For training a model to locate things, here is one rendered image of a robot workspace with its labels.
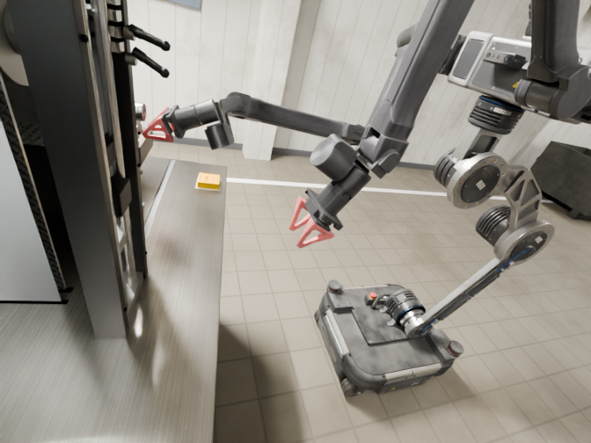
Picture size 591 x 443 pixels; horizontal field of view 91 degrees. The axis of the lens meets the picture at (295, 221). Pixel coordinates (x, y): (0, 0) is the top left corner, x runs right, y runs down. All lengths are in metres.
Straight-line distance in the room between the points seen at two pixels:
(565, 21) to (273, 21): 2.72
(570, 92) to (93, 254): 0.86
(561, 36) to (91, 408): 0.97
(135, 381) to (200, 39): 3.14
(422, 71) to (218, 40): 2.98
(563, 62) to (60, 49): 0.76
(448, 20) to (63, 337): 0.80
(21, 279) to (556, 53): 1.02
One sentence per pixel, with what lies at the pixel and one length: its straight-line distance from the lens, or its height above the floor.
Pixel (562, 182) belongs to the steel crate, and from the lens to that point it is 6.02.
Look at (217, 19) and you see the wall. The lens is 3.42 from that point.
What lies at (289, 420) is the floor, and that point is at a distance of 1.57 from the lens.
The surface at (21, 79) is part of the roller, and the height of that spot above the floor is 1.28.
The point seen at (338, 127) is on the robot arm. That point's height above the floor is 1.19.
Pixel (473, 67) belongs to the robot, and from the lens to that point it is 1.17.
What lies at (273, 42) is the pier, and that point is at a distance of 3.26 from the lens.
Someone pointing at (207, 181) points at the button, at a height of 0.92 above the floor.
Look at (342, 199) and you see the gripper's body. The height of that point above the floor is 1.16.
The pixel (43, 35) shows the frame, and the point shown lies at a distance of 0.38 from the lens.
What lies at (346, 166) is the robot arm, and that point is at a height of 1.23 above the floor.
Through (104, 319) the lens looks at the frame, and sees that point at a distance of 0.61.
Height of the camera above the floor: 1.43
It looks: 34 degrees down
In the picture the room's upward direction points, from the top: 16 degrees clockwise
